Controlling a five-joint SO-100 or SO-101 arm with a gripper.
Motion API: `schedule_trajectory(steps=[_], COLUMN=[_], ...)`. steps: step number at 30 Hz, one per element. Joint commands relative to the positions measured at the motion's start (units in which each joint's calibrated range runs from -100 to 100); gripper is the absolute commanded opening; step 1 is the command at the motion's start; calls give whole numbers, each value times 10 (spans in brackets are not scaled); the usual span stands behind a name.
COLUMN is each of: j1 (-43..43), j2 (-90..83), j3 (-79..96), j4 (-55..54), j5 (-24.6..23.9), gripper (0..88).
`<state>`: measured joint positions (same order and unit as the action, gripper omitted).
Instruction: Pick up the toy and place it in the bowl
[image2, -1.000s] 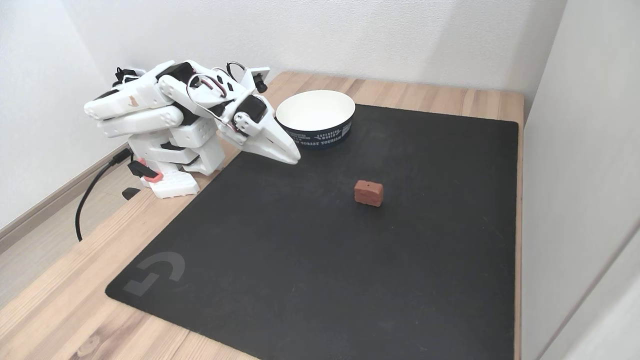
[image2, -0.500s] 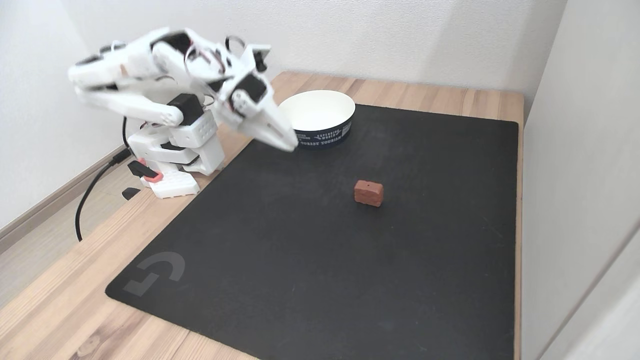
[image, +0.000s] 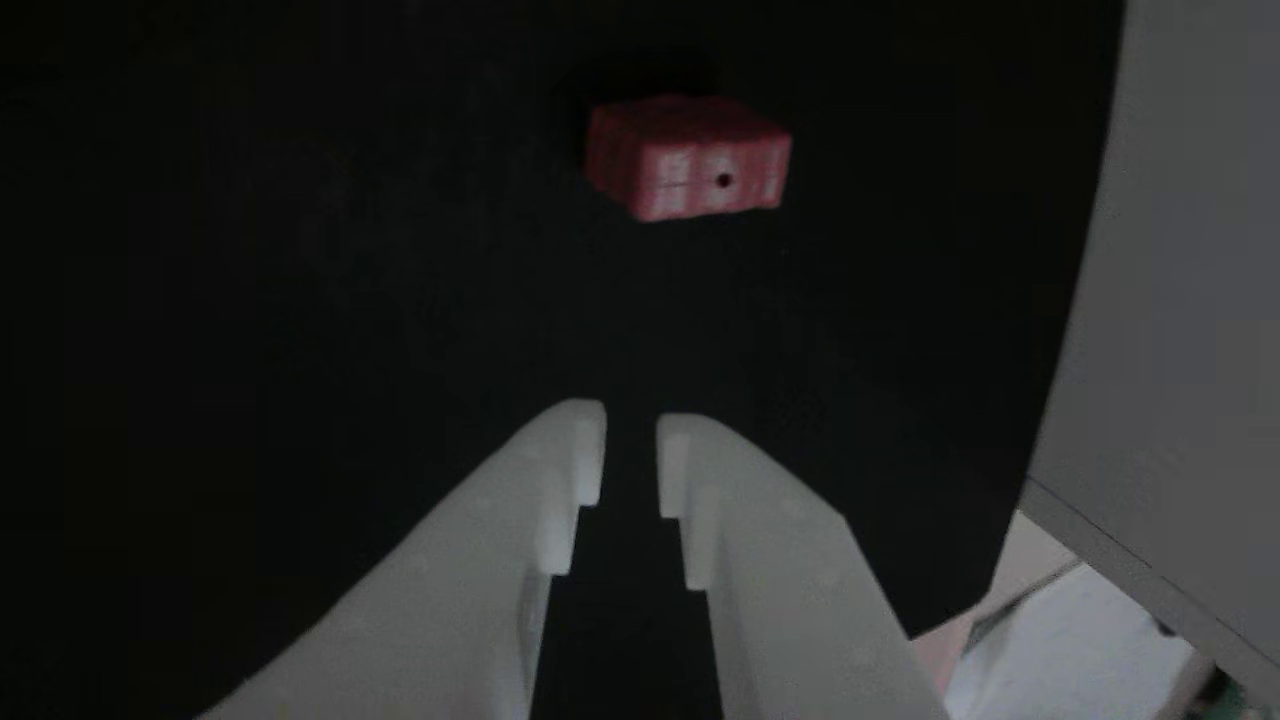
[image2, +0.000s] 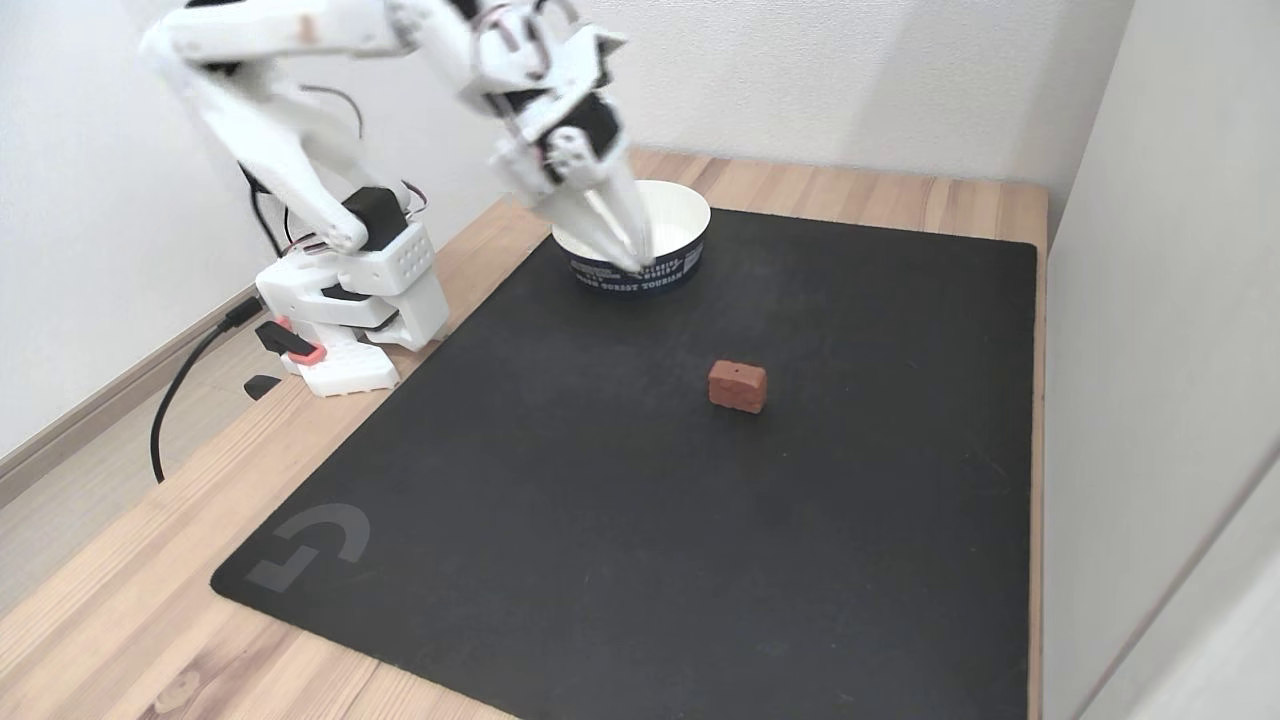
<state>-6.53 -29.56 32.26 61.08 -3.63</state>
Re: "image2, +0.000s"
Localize red brick toy block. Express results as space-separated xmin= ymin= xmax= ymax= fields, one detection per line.
xmin=708 ymin=359 xmax=769 ymax=414

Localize white bowl with navy band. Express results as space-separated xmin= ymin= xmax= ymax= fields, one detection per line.
xmin=551 ymin=180 xmax=712 ymax=296

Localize black desk mat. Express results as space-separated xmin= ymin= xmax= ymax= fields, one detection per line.
xmin=210 ymin=207 xmax=1038 ymax=720

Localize black and orange table clamp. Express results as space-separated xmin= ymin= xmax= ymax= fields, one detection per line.
xmin=256 ymin=316 xmax=326 ymax=363

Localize white side panel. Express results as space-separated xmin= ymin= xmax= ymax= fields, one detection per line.
xmin=1043 ymin=0 xmax=1280 ymax=720

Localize camera board on white mount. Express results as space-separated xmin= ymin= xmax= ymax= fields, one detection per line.
xmin=555 ymin=22 xmax=631 ymax=96

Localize thin black adapter cable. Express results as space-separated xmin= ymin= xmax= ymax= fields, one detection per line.
xmin=238 ymin=163 xmax=293 ymax=258

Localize thick black power cable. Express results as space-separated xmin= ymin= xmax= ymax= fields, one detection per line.
xmin=150 ymin=297 xmax=263 ymax=484

